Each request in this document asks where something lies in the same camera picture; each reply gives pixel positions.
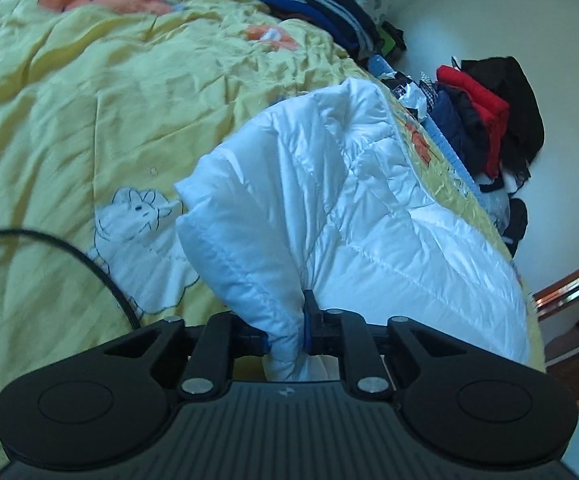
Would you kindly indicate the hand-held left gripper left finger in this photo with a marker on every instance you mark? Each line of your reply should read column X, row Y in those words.
column 219, row 341

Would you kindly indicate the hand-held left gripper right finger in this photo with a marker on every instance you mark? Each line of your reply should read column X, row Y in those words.
column 308, row 331

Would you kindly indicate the white puffer jacket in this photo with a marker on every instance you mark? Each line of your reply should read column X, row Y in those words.
column 369, row 220

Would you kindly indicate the pile of dark striped clothes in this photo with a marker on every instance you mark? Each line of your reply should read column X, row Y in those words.
column 319, row 7

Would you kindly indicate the grey cloth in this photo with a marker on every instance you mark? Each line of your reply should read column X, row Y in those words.
column 497, row 207

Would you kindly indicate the light blue cloth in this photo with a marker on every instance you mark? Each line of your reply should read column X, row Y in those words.
column 447, row 147

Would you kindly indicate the navy blue garment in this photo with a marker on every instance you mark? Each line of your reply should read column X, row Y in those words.
column 450, row 117

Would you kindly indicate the crumpled silver white bag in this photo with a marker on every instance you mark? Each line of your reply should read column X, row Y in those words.
column 405, row 91

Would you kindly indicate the brown wooden furniture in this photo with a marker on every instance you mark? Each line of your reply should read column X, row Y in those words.
column 577, row 340

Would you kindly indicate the yellow printed blanket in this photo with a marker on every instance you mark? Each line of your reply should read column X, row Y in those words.
column 69, row 110

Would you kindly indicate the red garment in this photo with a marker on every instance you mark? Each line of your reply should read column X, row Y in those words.
column 477, row 105

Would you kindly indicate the black garment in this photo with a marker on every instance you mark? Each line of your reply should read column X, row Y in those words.
column 517, row 105

